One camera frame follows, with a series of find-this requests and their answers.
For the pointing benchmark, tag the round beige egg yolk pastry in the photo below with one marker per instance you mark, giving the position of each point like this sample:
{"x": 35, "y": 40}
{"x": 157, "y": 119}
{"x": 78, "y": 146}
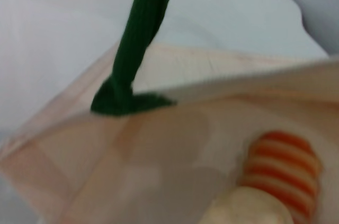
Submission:
{"x": 246, "y": 208}

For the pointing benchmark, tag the orange striped long bread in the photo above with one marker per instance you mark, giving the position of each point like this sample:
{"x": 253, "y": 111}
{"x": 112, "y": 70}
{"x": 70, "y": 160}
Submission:
{"x": 286, "y": 165}

